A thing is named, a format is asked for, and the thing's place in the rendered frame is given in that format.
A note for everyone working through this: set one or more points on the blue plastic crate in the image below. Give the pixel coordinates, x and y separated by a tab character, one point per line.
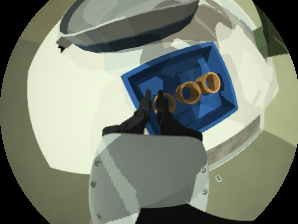
169	71

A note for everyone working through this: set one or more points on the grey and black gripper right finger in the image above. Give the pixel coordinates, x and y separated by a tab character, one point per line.
169	125

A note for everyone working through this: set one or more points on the bronze bushing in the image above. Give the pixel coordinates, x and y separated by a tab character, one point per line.
172	102
194	89
213	83

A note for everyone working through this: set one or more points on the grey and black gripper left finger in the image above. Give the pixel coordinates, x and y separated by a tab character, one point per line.
134	124

